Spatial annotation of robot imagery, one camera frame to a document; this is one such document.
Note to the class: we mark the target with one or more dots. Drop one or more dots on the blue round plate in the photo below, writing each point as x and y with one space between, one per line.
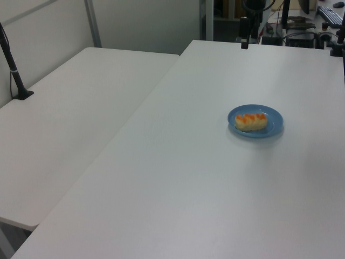
272 126

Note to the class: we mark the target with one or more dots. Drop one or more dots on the black camera stand pole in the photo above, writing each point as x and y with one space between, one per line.
13 71

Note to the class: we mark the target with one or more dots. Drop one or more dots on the black computer keyboard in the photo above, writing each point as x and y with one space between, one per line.
329 14

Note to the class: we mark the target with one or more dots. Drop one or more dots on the black monitor stand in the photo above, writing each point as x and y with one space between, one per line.
285 13

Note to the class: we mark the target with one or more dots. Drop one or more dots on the black clamp camera mount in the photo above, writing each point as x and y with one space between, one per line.
339 40

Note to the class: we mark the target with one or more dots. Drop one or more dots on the black electronics box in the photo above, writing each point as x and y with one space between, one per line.
300 40

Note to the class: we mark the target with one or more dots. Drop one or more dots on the brown flat object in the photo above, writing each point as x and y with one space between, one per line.
300 23

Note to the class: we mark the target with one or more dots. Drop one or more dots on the grey partition frame post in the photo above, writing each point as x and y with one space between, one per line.
93 23

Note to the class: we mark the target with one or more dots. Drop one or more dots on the orange-topped bread loaf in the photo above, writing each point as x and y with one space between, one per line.
251 122

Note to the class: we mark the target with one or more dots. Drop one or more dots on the grey metal shelf post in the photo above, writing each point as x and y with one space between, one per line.
207 19

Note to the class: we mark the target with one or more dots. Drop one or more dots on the black computer mouse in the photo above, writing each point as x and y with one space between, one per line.
337 4

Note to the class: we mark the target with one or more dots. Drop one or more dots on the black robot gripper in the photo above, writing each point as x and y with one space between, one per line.
254 5

